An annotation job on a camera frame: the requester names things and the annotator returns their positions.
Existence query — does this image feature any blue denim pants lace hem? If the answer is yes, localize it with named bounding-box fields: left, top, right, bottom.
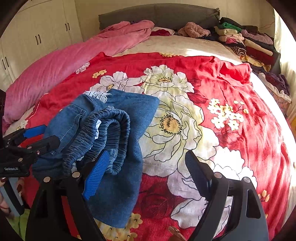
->
left=32, top=89, right=159, bottom=228

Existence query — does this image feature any left hand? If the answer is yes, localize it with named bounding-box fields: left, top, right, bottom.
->
left=1, top=177, right=25, bottom=217

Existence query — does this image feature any green fleece sleeve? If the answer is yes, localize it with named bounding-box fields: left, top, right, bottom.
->
left=7, top=209, right=30, bottom=240

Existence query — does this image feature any pink quilt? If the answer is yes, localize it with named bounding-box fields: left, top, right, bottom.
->
left=2, top=20, right=154, bottom=132

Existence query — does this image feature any cream wardrobe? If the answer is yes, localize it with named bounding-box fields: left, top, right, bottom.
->
left=1, top=0, right=83, bottom=91

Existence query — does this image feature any red floral bedspread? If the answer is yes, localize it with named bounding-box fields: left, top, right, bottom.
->
left=27, top=53, right=295, bottom=240

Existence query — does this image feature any dark purple garment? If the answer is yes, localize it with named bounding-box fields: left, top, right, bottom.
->
left=265, top=72, right=290, bottom=95

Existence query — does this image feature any pile of folded clothes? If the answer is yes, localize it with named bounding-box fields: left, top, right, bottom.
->
left=214, top=18, right=280, bottom=74

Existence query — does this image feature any grey headboard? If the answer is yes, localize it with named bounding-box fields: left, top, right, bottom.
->
left=98, top=3, right=220, bottom=30

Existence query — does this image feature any pink fuzzy garment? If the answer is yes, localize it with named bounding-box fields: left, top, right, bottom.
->
left=178, top=22, right=211, bottom=39

